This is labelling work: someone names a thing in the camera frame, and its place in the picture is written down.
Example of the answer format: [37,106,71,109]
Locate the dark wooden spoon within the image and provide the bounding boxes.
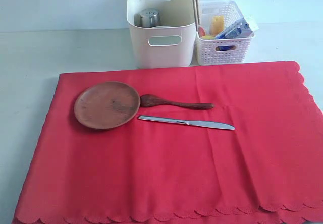
[140,94,214,110]

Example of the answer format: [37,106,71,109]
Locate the steel table knife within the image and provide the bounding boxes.
[138,116,235,130]

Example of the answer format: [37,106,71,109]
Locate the brown wooden plate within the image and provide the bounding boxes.
[74,81,140,130]

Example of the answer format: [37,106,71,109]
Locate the yellow lemon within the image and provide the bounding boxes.
[200,35,214,40]

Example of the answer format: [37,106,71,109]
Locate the red sausage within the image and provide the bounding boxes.
[198,26,206,37]

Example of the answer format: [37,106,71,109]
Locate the stainless steel cup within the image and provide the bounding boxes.
[134,8,161,28]

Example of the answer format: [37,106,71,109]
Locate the yellow cheese wedge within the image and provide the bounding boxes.
[209,16,225,36]

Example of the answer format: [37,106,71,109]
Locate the blue white milk carton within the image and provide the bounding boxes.
[215,17,259,39]

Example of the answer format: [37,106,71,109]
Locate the wooden chopstick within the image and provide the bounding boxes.
[196,0,201,25]
[192,0,198,32]

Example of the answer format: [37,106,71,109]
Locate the red scalloped table cloth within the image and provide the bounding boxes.
[13,61,322,223]

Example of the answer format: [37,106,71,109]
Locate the white ceramic bowl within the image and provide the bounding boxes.
[153,26,171,29]

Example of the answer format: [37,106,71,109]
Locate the cream plastic bin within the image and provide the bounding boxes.
[127,0,196,68]

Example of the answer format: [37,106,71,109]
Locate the white perforated plastic basket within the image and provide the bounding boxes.
[196,1,254,65]

